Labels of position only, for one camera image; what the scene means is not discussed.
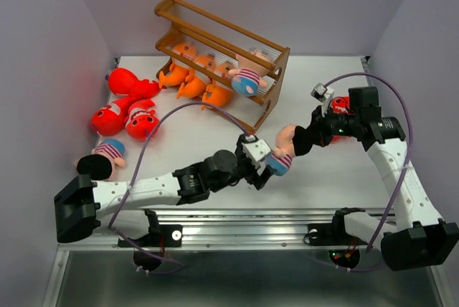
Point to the boy doll striped shirt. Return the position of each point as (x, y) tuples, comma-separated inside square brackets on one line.
[(248, 76)]

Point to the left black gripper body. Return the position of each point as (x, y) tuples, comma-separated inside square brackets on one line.
[(244, 168)]

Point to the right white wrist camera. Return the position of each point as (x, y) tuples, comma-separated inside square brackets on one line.
[(322, 93)]

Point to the red shark plush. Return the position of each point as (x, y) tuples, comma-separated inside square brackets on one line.
[(141, 119), (124, 83), (341, 105), (110, 119)]

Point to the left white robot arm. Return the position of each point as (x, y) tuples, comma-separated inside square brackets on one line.
[(86, 206)]

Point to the aluminium mounting rail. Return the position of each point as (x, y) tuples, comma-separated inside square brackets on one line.
[(213, 229)]

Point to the boy doll blue pants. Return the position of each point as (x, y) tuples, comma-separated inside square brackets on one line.
[(291, 141)]

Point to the boy doll far left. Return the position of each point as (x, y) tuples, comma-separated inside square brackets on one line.
[(103, 161)]

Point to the brown wooden toy shelf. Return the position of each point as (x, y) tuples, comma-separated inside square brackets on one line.
[(212, 34)]

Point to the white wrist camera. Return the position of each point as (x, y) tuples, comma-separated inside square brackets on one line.
[(255, 149), (322, 93)]

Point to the orange shark plush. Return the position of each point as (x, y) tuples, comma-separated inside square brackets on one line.
[(178, 70), (196, 82), (217, 93)]

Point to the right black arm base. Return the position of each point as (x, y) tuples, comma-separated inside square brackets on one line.
[(326, 233)]

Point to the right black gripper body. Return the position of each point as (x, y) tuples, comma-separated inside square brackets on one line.
[(329, 125)]

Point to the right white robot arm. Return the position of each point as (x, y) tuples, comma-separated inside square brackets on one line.
[(411, 233)]

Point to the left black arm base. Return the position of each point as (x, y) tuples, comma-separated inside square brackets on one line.
[(154, 235)]

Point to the red shark plush top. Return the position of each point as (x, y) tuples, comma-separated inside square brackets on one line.
[(124, 83)]

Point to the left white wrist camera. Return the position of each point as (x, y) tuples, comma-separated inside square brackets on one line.
[(255, 149)]

